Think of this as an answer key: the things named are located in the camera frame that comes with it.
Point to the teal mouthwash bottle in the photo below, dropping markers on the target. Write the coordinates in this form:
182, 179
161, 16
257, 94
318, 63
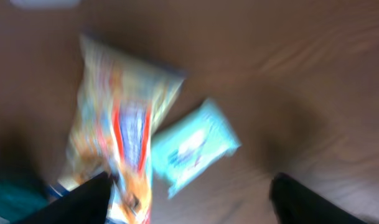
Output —
20, 198

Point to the white barcode scanner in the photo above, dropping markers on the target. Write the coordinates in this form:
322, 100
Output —
45, 4

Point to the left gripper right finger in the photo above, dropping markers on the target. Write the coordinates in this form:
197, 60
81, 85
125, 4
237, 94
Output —
294, 203

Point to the light green wet wipes pack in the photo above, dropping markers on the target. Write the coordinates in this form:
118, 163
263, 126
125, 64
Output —
183, 151

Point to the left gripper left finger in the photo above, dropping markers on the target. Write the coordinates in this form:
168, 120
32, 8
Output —
87, 204

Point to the yellow snack bag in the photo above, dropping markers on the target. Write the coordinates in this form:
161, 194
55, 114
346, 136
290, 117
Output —
120, 103

